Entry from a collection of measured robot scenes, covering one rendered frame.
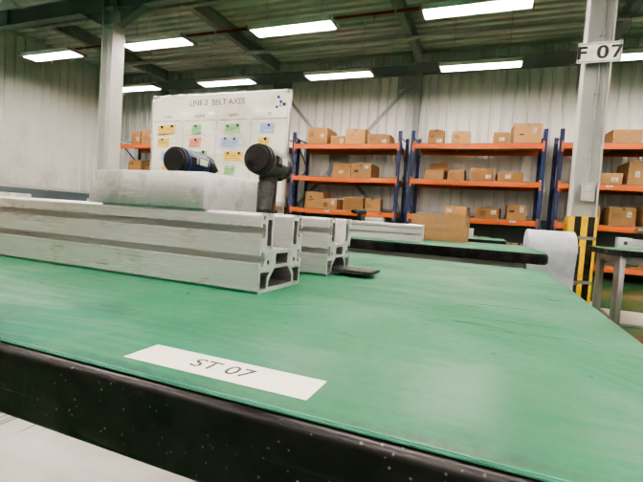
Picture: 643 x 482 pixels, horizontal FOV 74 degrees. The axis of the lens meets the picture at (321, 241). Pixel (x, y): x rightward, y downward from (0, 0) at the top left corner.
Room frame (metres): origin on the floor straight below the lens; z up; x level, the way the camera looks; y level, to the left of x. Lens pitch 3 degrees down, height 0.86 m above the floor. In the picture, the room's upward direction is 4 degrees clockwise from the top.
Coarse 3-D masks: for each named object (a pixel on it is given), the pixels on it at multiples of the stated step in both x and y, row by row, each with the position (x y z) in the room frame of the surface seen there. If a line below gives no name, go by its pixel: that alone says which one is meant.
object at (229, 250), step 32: (0, 224) 0.60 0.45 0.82; (32, 224) 0.57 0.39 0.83; (64, 224) 0.55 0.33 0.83; (96, 224) 0.53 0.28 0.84; (128, 224) 0.51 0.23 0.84; (160, 224) 0.50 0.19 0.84; (192, 224) 0.48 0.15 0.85; (224, 224) 0.45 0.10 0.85; (256, 224) 0.44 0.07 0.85; (288, 224) 0.51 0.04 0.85; (32, 256) 0.57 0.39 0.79; (64, 256) 0.55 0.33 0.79; (96, 256) 0.53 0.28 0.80; (128, 256) 0.51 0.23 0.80; (160, 256) 0.49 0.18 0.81; (192, 256) 0.47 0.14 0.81; (224, 256) 0.47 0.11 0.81; (256, 256) 0.45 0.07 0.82; (288, 256) 0.50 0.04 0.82; (224, 288) 0.46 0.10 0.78; (256, 288) 0.44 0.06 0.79
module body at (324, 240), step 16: (304, 224) 0.63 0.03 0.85; (320, 224) 0.62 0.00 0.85; (336, 224) 0.69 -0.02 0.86; (304, 240) 0.63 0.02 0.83; (320, 240) 0.62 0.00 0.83; (336, 240) 0.69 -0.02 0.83; (304, 256) 0.63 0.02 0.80; (320, 256) 0.62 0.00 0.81; (336, 256) 0.65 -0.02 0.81; (304, 272) 0.63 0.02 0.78; (320, 272) 0.62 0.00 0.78; (336, 272) 0.65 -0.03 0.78
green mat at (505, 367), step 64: (0, 256) 0.59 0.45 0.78; (384, 256) 1.04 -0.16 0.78; (0, 320) 0.28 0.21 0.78; (64, 320) 0.29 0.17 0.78; (128, 320) 0.30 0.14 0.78; (192, 320) 0.32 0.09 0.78; (256, 320) 0.33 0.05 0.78; (320, 320) 0.34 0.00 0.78; (384, 320) 0.36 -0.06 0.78; (448, 320) 0.37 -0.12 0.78; (512, 320) 0.39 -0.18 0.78; (576, 320) 0.41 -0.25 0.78; (192, 384) 0.20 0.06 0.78; (384, 384) 0.21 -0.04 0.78; (448, 384) 0.22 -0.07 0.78; (512, 384) 0.23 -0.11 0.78; (576, 384) 0.23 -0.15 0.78; (640, 384) 0.24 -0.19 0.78; (448, 448) 0.16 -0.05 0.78; (512, 448) 0.16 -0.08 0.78; (576, 448) 0.16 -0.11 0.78; (640, 448) 0.17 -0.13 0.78
